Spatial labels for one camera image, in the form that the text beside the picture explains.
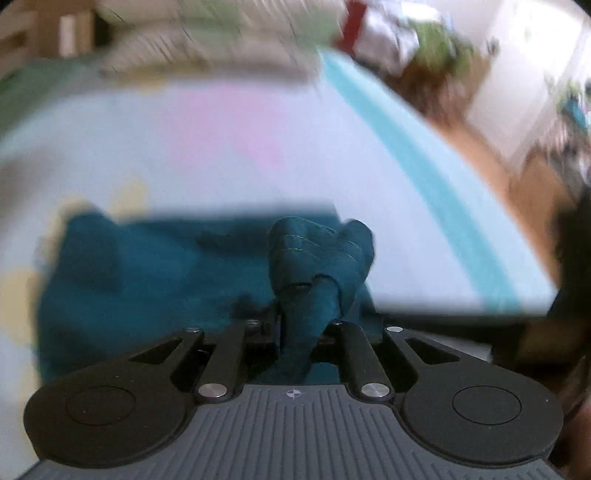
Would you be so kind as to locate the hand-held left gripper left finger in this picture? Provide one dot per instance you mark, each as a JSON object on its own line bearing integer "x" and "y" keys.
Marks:
{"x": 265, "y": 334}

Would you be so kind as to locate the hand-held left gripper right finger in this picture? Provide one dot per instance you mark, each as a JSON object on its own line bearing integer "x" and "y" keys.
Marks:
{"x": 330, "y": 334}

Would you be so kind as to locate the teal pants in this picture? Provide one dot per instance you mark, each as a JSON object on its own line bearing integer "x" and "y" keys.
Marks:
{"x": 152, "y": 277}

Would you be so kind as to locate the white patterned bed sheet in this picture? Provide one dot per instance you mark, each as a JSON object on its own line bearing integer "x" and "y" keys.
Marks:
{"x": 277, "y": 147}

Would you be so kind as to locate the white cabinet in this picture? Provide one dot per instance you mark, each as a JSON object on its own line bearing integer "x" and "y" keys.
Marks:
{"x": 526, "y": 69}

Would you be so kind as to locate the green patterned cloth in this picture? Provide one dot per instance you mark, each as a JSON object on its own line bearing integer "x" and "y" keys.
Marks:
{"x": 438, "y": 44}

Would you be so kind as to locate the floral pillow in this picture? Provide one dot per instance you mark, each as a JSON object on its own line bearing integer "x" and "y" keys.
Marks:
{"x": 221, "y": 32}

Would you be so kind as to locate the wooden headboard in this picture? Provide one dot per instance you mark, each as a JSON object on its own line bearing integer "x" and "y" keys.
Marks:
{"x": 32, "y": 32}

